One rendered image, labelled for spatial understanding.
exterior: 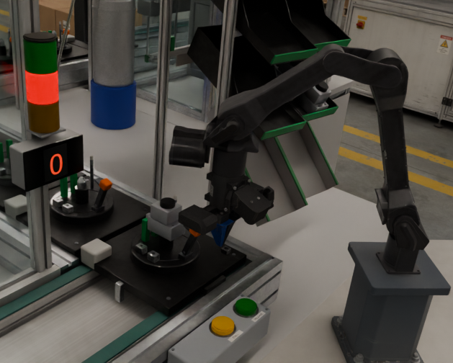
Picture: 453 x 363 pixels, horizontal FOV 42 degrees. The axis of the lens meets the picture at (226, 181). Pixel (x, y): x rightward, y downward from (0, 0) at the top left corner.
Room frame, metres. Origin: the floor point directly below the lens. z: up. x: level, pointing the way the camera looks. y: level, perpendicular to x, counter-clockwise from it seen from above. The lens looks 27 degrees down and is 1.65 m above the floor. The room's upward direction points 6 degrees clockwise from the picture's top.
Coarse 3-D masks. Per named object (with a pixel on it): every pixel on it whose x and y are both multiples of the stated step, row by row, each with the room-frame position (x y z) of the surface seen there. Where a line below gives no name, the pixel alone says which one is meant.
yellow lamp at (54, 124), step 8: (32, 104) 0.88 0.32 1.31; (40, 104) 0.88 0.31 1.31; (48, 104) 0.89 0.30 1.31; (56, 104) 0.90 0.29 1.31; (32, 112) 0.88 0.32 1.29; (40, 112) 0.88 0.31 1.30; (48, 112) 0.89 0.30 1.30; (56, 112) 0.90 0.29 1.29; (32, 120) 0.88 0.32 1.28; (40, 120) 0.88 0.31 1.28; (48, 120) 0.89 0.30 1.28; (56, 120) 0.90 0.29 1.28; (32, 128) 0.88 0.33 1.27; (40, 128) 0.88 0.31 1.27; (48, 128) 0.89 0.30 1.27; (56, 128) 0.90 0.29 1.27
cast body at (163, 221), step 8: (160, 200) 1.00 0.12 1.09; (168, 200) 1.00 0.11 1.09; (152, 208) 0.99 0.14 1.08; (160, 208) 0.98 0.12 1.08; (168, 208) 0.98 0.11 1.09; (176, 208) 0.99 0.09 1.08; (152, 216) 0.99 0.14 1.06; (160, 216) 0.98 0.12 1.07; (168, 216) 0.97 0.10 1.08; (176, 216) 0.99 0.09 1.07; (152, 224) 0.99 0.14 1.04; (160, 224) 0.98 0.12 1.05; (168, 224) 0.97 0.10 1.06; (176, 224) 0.98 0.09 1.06; (160, 232) 0.98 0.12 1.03; (168, 232) 0.96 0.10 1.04; (176, 232) 0.97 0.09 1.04; (184, 232) 0.99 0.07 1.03
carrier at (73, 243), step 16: (80, 176) 1.14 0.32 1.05; (48, 192) 1.20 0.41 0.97; (64, 192) 1.15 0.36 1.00; (80, 192) 1.13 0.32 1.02; (96, 192) 1.19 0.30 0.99; (112, 192) 1.23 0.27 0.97; (64, 208) 1.08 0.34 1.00; (80, 208) 1.11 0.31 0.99; (96, 208) 1.10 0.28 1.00; (112, 208) 1.14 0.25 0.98; (128, 208) 1.16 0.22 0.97; (144, 208) 1.17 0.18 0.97; (64, 224) 1.07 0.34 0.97; (80, 224) 1.07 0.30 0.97; (96, 224) 1.08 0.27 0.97; (112, 224) 1.09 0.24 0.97; (128, 224) 1.10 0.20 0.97; (64, 240) 1.01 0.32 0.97; (80, 240) 1.01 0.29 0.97
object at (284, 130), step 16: (208, 32) 1.31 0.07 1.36; (192, 48) 1.29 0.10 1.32; (208, 48) 1.25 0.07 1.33; (240, 48) 1.36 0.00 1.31; (208, 64) 1.25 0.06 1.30; (240, 64) 1.34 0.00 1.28; (256, 64) 1.32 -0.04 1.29; (240, 80) 1.28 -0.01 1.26; (256, 80) 1.31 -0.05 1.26; (272, 112) 1.22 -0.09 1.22; (288, 112) 1.24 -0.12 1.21; (256, 128) 1.13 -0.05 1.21; (272, 128) 1.17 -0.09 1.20; (288, 128) 1.17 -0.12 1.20
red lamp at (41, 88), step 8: (56, 72) 0.91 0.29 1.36; (32, 80) 0.88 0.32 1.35; (40, 80) 0.88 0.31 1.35; (48, 80) 0.89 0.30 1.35; (56, 80) 0.90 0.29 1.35; (32, 88) 0.88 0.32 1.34; (40, 88) 0.88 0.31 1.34; (48, 88) 0.89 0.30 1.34; (56, 88) 0.90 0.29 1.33; (32, 96) 0.88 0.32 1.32; (40, 96) 0.88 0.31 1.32; (48, 96) 0.89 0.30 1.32; (56, 96) 0.90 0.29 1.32
